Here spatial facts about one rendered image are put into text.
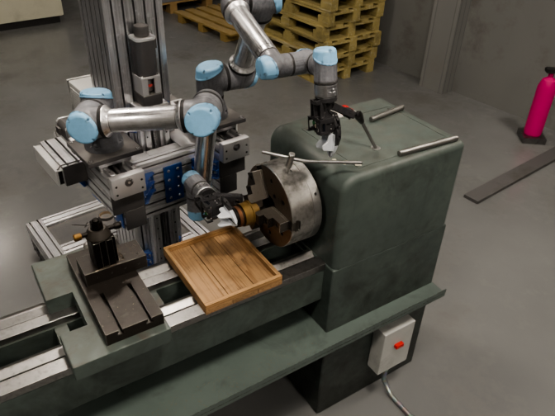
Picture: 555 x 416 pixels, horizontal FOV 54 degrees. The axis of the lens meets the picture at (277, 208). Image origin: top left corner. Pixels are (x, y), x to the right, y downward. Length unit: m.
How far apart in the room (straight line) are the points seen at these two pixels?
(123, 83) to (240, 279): 0.95
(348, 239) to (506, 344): 1.46
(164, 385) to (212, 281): 0.42
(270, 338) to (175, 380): 0.40
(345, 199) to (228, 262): 0.50
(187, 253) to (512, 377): 1.78
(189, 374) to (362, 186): 0.93
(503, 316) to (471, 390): 0.60
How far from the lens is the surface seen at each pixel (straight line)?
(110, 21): 2.27
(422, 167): 2.06
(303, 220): 1.87
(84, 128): 2.01
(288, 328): 2.26
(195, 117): 1.88
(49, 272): 2.03
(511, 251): 3.87
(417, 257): 2.37
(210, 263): 2.02
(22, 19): 8.26
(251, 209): 1.89
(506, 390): 2.99
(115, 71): 2.32
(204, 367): 2.13
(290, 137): 2.08
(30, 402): 1.85
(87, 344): 1.75
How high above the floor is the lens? 2.18
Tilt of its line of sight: 34 degrees down
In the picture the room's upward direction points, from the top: 2 degrees clockwise
